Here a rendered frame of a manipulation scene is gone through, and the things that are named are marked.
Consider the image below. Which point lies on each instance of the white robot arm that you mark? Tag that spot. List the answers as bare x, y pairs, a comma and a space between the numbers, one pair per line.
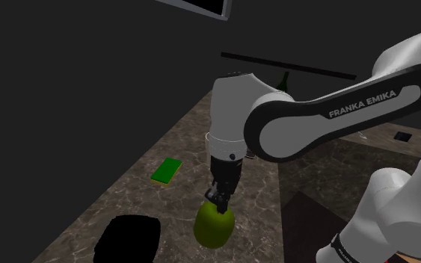
290, 131

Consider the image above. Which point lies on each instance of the green and yellow sponge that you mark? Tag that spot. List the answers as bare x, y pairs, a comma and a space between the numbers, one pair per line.
166, 170

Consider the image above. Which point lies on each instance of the black round object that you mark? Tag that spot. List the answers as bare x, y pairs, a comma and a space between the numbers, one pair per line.
128, 238

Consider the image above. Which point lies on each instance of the dark maroon robot stand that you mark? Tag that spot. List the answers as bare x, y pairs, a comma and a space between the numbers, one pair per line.
305, 233

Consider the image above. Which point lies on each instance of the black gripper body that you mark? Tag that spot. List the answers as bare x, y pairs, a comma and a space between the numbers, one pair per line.
225, 171

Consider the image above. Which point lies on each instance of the small black square object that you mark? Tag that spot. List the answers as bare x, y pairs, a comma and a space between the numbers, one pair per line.
403, 136

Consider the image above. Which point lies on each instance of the dark green bottle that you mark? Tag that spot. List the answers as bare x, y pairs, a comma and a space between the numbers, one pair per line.
283, 84

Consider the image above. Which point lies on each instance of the grey framed window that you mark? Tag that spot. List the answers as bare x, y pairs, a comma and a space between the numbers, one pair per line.
210, 7

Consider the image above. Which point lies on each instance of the green round fruit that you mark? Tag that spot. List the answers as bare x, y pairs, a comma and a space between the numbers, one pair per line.
213, 229

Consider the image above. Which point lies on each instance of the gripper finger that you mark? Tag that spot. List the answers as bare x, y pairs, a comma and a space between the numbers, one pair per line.
211, 195
223, 203

